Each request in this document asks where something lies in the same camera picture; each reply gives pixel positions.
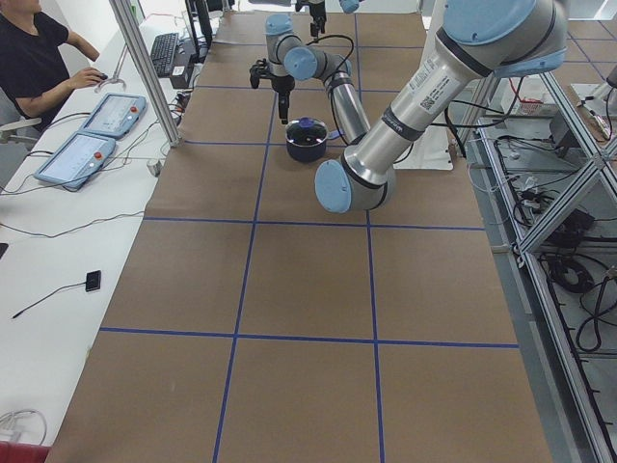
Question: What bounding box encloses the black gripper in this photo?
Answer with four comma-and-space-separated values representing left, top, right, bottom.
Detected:
272, 75, 295, 122

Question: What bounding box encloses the glass pot lid blue knob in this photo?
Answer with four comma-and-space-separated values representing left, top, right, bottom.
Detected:
285, 117, 329, 148

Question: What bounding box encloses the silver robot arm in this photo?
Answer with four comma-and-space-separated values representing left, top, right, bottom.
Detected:
294, 0, 362, 39
250, 0, 570, 213

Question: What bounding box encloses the dark blue saucepan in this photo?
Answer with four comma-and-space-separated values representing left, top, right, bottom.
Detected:
285, 127, 340, 163

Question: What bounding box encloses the black monitor stand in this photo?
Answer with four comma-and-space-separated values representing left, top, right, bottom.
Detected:
185, 0, 213, 64

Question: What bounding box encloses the black keyboard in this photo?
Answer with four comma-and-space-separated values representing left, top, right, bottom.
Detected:
150, 33, 179, 77

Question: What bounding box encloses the upper blue teach pendant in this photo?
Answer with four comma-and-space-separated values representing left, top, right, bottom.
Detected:
80, 93, 147, 140

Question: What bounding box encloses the blue teach pendant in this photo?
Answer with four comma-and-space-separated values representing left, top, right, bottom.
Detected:
34, 131, 117, 191
80, 93, 147, 140

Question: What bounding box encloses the lower blue teach pendant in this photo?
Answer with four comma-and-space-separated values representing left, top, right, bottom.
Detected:
34, 131, 117, 191

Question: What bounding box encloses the person in black shirt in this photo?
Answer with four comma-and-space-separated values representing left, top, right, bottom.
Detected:
1, 1, 103, 132

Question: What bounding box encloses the small black pad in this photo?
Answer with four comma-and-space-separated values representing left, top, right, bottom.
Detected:
85, 270, 102, 292

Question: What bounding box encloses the aluminium equipment rack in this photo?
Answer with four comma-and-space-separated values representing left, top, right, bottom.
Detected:
460, 63, 616, 462

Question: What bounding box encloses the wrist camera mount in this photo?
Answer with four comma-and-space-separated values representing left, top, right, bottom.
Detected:
250, 58, 271, 89

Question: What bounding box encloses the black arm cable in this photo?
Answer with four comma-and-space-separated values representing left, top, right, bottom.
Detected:
304, 33, 356, 88

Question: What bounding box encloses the aluminium frame post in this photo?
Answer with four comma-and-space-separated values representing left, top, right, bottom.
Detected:
109, 0, 180, 148

